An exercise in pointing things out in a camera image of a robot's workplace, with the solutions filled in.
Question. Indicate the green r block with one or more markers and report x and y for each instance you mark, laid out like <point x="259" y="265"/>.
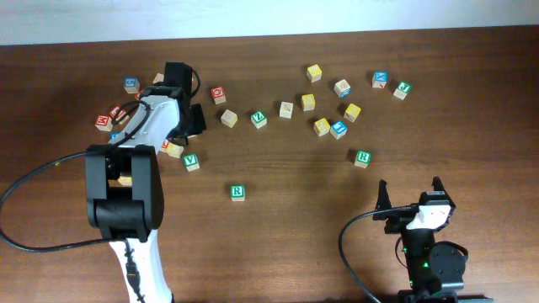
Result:
<point x="237" y="193"/>
<point x="362" y="159"/>

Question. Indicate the green J block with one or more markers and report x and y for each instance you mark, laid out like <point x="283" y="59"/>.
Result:
<point x="402" y="90"/>

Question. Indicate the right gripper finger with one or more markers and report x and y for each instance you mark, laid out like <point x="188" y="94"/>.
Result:
<point x="383" y="202"/>
<point x="438" y="187"/>

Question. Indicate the green V block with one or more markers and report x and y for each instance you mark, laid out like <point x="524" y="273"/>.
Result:
<point x="191" y="162"/>

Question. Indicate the plain wood block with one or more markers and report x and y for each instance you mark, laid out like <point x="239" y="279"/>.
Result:
<point x="229" y="118"/>
<point x="158" y="78"/>

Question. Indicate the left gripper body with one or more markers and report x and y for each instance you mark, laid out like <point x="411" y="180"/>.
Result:
<point x="192" y="124"/>

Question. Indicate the white picture block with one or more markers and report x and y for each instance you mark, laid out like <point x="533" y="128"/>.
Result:
<point x="286" y="109"/>

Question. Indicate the red picture block centre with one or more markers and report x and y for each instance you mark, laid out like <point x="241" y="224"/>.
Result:
<point x="218" y="95"/>

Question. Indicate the yellow block top right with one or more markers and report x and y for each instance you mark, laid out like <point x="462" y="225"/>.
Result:
<point x="314" y="73"/>

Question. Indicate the red a block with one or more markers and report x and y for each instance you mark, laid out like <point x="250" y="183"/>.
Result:
<point x="138" y="95"/>
<point x="164" y="146"/>

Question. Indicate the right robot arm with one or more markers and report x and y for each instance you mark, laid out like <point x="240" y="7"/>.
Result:
<point x="435" y="269"/>

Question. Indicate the blue block far left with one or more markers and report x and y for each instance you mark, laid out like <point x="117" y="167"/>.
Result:
<point x="131" y="85"/>

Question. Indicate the yellow block bottom left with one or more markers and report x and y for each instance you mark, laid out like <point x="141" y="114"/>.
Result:
<point x="125" y="181"/>

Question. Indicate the plain wood block top left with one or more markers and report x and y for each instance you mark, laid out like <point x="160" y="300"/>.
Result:
<point x="158" y="78"/>

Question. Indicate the blue picture block right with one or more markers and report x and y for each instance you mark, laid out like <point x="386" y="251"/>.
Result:
<point x="338" y="129"/>

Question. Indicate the red A block lower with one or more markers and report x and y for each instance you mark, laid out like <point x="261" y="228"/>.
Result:
<point x="164" y="146"/>

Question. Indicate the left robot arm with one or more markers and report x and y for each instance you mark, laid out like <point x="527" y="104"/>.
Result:
<point x="128" y="217"/>

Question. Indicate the red A block upper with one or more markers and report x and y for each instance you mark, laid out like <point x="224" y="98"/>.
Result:
<point x="138" y="95"/>

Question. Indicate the wood block blue side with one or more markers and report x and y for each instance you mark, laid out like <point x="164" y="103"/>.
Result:
<point x="342" y="88"/>

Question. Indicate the yellow block beside blue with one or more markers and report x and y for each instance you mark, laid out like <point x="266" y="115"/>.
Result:
<point x="321" y="127"/>

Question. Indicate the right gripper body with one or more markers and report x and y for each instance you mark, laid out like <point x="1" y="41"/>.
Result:
<point x="397" y="220"/>

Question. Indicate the red 9 block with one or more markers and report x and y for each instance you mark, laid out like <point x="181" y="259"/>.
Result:
<point x="118" y="115"/>

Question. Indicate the green Z block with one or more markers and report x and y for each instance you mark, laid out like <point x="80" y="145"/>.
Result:
<point x="259" y="119"/>

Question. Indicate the plain wood block centre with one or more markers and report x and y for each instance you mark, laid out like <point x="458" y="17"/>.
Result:
<point x="229" y="118"/>

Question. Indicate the red M block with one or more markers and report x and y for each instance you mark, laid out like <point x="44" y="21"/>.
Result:
<point x="104" y="123"/>

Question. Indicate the yellow block beside A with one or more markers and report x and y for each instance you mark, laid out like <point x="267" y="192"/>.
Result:
<point x="174" y="150"/>

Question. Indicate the blue X block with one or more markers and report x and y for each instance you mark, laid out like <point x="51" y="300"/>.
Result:
<point x="379" y="79"/>

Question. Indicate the yellow S block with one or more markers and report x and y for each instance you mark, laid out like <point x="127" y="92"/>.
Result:
<point x="308" y="102"/>

